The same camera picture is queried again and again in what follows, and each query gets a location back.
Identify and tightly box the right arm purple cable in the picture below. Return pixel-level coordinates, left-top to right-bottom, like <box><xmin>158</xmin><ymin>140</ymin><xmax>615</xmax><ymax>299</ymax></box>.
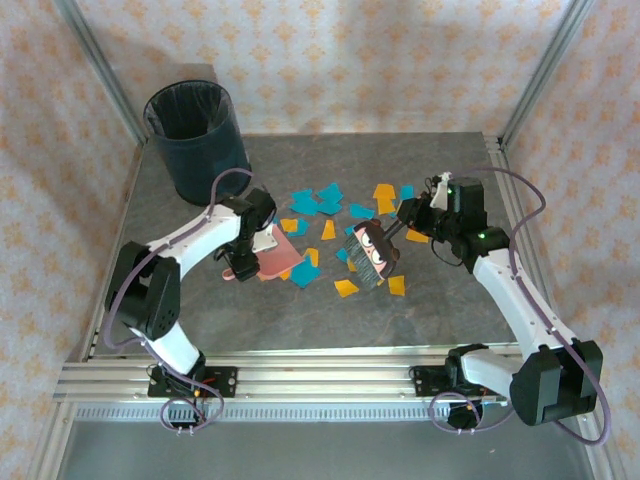
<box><xmin>429</xmin><ymin>167</ymin><xmax>611</xmax><ymax>446</ymax></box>

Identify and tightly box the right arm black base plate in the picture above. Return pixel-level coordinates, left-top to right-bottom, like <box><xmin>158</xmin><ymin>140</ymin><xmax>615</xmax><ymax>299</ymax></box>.
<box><xmin>409</xmin><ymin>364</ymin><xmax>454</xmax><ymax>400</ymax></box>

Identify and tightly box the grey slotted cable duct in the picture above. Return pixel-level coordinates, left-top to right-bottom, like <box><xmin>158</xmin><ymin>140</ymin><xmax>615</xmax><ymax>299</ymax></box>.
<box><xmin>74</xmin><ymin>403</ymin><xmax>591</xmax><ymax>425</ymax></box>

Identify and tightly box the wide aluminium mounting rail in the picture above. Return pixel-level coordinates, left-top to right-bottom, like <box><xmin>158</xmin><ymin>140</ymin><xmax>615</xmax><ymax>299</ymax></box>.
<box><xmin>52</xmin><ymin>343</ymin><xmax>524</xmax><ymax>404</ymax></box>

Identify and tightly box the dark blue trash bin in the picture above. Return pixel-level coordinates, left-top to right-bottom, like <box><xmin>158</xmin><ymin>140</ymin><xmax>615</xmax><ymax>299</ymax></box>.
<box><xmin>143</xmin><ymin>79</ymin><xmax>253</xmax><ymax>206</ymax></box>

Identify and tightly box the black plastic bin liner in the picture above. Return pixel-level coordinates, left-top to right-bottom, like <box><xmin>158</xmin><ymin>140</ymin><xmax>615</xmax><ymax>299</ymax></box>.
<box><xmin>143</xmin><ymin>79</ymin><xmax>234</xmax><ymax>139</ymax></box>

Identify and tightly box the pink plastic dustpan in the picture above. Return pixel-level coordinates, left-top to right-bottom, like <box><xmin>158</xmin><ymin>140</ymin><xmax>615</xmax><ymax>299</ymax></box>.
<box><xmin>221</xmin><ymin>227</ymin><xmax>305</xmax><ymax>284</ymax></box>

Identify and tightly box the aluminium frame post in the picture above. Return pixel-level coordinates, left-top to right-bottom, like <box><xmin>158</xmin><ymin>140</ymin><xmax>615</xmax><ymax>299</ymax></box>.
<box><xmin>53</xmin><ymin>0</ymin><xmax>149</xmax><ymax>147</ymax></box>
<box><xmin>499</xmin><ymin>0</ymin><xmax>594</xmax><ymax>146</ymax></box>

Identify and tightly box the black cable connector block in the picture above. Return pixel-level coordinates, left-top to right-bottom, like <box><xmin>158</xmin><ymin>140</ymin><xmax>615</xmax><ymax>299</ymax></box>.
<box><xmin>167</xmin><ymin>402</ymin><xmax>206</xmax><ymax>429</ymax></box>
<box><xmin>447</xmin><ymin>403</ymin><xmax>484</xmax><ymax>431</ymax></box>

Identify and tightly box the orange patterned backdrop cloth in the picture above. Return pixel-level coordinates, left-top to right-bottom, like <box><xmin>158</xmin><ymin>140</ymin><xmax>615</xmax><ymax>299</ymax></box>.
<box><xmin>0</xmin><ymin>0</ymin><xmax>640</xmax><ymax>480</ymax></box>

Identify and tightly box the grey metal sheet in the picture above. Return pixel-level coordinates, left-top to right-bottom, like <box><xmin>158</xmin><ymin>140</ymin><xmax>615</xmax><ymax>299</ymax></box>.
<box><xmin>54</xmin><ymin>419</ymin><xmax>601</xmax><ymax>480</ymax></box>

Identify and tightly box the cartoon face hand brush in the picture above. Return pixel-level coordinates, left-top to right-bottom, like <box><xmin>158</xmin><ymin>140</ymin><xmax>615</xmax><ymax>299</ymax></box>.
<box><xmin>342</xmin><ymin>218</ymin><xmax>406</xmax><ymax>294</ymax></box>

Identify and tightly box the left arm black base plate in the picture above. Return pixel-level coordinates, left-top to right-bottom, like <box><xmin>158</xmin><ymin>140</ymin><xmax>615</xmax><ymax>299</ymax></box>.
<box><xmin>147</xmin><ymin>366</ymin><xmax>239</xmax><ymax>400</ymax></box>

